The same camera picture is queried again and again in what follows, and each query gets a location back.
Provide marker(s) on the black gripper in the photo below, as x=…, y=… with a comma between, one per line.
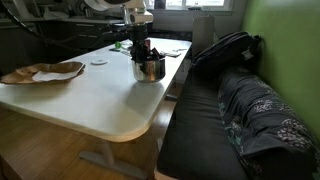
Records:
x=138, y=35

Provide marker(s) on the shiny steel pot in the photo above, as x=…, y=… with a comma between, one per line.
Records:
x=150, y=71

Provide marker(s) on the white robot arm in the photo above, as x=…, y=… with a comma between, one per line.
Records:
x=126, y=8

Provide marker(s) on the black items in pot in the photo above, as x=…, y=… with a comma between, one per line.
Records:
x=155, y=55

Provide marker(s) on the small green ball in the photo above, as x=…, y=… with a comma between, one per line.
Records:
x=118, y=44

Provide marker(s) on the white round coaster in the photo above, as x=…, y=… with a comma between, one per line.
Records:
x=99, y=61

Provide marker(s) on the brown paper bag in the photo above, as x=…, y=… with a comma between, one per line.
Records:
x=203, y=33

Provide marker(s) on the dark kitchen counter cabinet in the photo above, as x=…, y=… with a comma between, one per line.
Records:
x=66, y=36

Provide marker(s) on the black backpack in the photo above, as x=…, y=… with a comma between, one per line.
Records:
x=226, y=53

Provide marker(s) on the white paper sheet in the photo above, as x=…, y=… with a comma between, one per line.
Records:
x=53, y=76

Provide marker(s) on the black bench seat cushion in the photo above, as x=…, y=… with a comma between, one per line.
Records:
x=196, y=133

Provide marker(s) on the grey table leg base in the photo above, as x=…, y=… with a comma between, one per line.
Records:
x=110, y=160

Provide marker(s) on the wooden tray with cloth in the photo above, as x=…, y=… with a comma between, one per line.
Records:
x=23, y=75

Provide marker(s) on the dark floral cushion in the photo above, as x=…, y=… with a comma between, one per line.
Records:
x=266, y=120

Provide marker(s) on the white window frame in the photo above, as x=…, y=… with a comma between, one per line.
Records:
x=190, y=5

